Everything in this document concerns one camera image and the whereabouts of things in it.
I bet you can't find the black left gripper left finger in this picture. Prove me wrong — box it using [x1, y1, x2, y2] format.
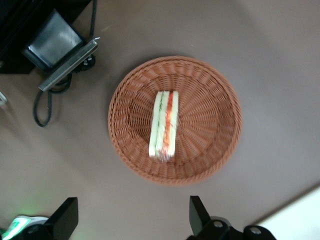
[14, 197, 79, 240]

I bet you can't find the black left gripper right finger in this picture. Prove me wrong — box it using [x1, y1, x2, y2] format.
[186, 195, 276, 240]

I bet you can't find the triangle sandwich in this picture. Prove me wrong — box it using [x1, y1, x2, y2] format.
[148, 90, 180, 163]

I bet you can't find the round brown wicker basket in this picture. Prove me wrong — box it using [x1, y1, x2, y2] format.
[107, 55, 243, 186]

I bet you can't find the white plastic tray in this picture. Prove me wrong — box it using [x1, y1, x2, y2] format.
[253, 184, 320, 240]

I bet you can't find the small white object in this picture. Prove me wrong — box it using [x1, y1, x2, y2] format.
[0, 91, 10, 109]

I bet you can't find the grey metal bar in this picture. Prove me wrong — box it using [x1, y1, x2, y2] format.
[38, 37, 101, 92]

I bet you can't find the black power plug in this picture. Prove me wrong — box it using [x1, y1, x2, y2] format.
[74, 55, 97, 74]

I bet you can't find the black leather-look box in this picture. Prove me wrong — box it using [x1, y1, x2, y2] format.
[21, 8, 85, 71]

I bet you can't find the straight black cable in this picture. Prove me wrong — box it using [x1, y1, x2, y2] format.
[88, 0, 98, 39]

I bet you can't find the black metal device with cable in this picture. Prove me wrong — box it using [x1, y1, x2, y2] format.
[0, 0, 94, 75]

